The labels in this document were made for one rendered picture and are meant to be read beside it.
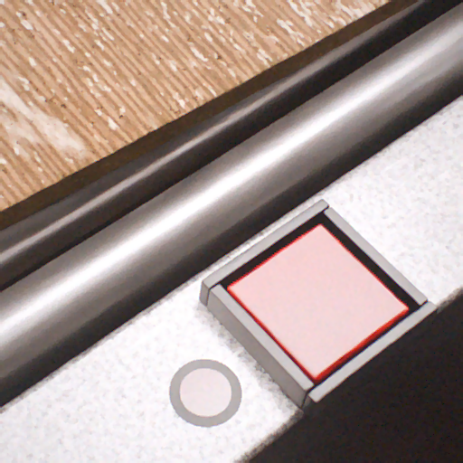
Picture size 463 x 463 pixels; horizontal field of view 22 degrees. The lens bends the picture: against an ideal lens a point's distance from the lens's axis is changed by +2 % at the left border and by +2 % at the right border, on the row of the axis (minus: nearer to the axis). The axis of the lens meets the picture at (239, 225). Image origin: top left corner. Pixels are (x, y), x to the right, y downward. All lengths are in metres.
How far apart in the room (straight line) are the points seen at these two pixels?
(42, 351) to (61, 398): 0.03
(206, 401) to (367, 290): 0.09
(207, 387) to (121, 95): 0.15
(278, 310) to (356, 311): 0.04
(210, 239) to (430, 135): 0.13
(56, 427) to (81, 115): 0.15
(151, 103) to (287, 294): 0.12
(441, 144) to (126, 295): 0.18
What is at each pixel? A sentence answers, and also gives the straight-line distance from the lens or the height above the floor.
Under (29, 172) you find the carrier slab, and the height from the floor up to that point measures 0.94.
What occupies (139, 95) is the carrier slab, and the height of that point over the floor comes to 0.94.
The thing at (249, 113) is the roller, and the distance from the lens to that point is 0.63.
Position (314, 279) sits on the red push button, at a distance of 0.55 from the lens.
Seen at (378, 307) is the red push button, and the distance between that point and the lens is 0.54.
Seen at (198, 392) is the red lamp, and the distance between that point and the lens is 0.53.
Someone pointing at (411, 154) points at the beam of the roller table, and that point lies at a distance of 0.62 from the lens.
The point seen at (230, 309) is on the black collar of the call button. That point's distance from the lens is 0.53.
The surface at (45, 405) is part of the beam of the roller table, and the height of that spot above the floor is 0.91.
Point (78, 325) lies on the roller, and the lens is 0.55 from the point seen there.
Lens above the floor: 1.39
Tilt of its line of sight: 55 degrees down
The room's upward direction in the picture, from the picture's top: 11 degrees clockwise
